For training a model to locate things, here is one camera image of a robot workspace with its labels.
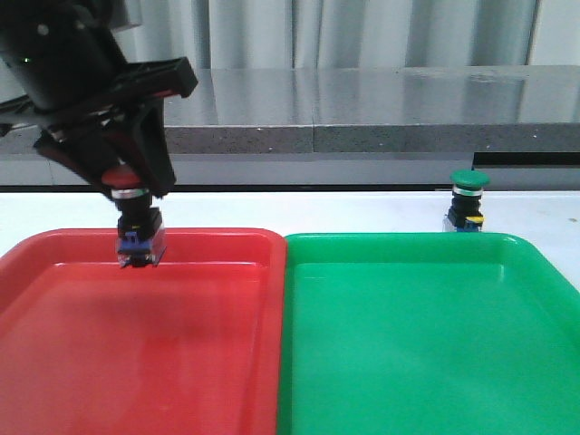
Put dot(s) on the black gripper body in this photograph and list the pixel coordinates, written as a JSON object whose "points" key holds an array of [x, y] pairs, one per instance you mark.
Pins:
{"points": [[70, 98]]}

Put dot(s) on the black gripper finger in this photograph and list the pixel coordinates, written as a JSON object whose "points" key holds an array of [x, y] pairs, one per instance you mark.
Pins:
{"points": [[141, 143], [89, 157]]}

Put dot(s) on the red mushroom push button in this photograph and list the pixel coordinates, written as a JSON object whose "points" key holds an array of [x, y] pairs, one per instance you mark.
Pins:
{"points": [[140, 231]]}

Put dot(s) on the green mushroom push button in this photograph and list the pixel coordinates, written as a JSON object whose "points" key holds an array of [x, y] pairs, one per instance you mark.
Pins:
{"points": [[463, 214]]}

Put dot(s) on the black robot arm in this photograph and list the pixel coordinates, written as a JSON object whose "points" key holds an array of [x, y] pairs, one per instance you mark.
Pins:
{"points": [[67, 29]]}

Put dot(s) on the white pleated curtain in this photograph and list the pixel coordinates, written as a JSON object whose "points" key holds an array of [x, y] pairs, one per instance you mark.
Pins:
{"points": [[253, 38]]}

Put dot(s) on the red plastic tray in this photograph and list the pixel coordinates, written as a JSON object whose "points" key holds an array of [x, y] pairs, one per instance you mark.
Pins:
{"points": [[191, 346]]}

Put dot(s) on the green plastic tray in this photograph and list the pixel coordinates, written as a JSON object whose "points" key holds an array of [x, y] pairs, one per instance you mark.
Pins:
{"points": [[436, 333]]}

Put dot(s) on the grey granite counter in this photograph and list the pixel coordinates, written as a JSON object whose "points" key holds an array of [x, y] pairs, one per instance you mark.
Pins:
{"points": [[398, 128]]}

